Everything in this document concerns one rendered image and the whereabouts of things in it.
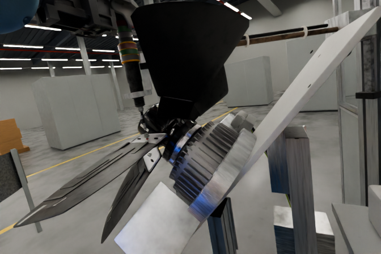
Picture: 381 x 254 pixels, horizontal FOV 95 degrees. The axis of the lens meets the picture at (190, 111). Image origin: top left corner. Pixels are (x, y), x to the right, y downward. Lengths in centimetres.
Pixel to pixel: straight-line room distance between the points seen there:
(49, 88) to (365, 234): 663
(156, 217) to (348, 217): 54
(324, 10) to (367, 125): 1198
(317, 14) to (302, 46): 697
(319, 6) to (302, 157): 1238
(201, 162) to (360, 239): 44
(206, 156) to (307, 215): 27
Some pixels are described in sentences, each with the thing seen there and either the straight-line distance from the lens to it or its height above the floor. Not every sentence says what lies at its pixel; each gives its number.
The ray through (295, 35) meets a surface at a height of 139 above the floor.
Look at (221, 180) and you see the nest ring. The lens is 38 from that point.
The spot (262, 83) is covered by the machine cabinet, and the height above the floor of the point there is 91.
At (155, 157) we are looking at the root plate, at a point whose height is 111.
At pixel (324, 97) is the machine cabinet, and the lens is 582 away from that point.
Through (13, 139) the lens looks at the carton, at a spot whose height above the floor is 54.
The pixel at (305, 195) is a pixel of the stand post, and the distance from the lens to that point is 51.
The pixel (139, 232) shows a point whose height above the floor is 101.
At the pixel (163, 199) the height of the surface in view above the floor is 105.
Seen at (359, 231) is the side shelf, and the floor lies 86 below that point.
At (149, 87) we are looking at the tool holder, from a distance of 43.
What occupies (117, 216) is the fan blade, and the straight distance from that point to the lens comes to 62.
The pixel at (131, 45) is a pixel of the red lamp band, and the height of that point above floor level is 141.
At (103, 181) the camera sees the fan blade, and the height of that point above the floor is 119.
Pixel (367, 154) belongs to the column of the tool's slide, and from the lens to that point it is 85.
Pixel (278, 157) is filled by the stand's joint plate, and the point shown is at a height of 106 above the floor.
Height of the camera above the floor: 130
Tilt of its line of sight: 8 degrees down
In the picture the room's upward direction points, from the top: 10 degrees counter-clockwise
